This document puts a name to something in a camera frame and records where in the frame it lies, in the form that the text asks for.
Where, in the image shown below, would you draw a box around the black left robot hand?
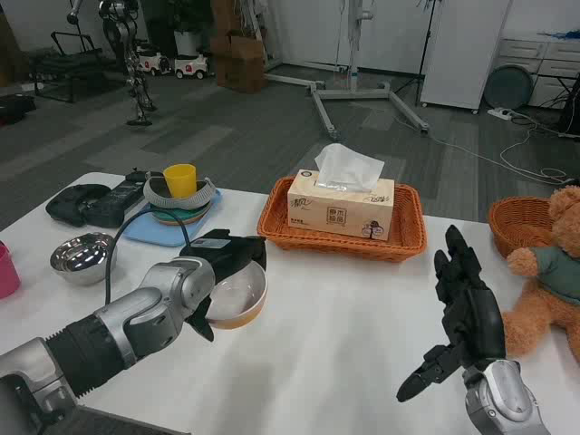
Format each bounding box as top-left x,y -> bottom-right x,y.
179,228 -> 268,343

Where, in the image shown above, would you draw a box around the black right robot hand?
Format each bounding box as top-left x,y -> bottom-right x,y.
396,225 -> 507,404

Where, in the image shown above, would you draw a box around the white orange plastic bowl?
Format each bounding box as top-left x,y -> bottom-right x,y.
206,261 -> 269,330

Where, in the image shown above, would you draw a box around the stainless steel bowl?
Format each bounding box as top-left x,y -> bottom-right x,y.
49,231 -> 119,287

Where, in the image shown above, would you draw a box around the brown teddy bear green shirt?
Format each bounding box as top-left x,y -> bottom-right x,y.
502,184 -> 580,363

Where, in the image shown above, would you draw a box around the yellow plastic cup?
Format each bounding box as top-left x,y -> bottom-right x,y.
162,164 -> 198,199

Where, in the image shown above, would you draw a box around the light blue tray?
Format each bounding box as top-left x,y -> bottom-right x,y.
122,187 -> 225,248

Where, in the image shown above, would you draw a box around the round orange wicker basket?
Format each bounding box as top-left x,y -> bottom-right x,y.
488,195 -> 568,261

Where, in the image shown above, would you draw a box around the rectangular orange wicker basket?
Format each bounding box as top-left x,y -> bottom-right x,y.
256,176 -> 430,266

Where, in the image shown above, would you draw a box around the beige tissue box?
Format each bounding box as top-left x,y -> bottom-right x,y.
285,168 -> 397,242

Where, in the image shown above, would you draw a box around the white tissue sheet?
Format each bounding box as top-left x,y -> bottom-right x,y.
313,142 -> 387,189

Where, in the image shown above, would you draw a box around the brown cardboard boxes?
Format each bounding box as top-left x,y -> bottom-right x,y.
209,0 -> 266,94

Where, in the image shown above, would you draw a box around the white toy car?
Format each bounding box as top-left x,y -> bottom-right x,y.
173,53 -> 211,81
135,42 -> 171,78

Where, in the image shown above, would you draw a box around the standing humanoid robot legs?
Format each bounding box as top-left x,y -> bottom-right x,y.
98,0 -> 159,128

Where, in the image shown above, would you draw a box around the white plant pot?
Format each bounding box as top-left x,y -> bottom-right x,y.
173,30 -> 201,58

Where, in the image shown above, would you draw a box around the black equipment stand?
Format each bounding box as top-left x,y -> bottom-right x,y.
558,74 -> 580,138

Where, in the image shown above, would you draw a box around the pink plastic cup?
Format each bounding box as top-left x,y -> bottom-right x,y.
0,240 -> 23,301

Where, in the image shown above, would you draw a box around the grey round disc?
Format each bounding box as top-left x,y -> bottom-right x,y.
485,63 -> 536,111

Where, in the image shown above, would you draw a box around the black metal rack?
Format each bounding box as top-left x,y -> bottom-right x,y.
28,31 -> 108,103

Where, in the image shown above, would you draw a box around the black bag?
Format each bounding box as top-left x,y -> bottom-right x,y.
0,94 -> 38,126

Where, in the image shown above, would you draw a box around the white drawer unit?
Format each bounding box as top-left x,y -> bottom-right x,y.
495,37 -> 580,111

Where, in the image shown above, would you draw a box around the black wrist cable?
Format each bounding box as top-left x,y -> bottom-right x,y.
104,202 -> 192,305

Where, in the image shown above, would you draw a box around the white wheeled hoist frame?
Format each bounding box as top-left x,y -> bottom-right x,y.
264,0 -> 430,140

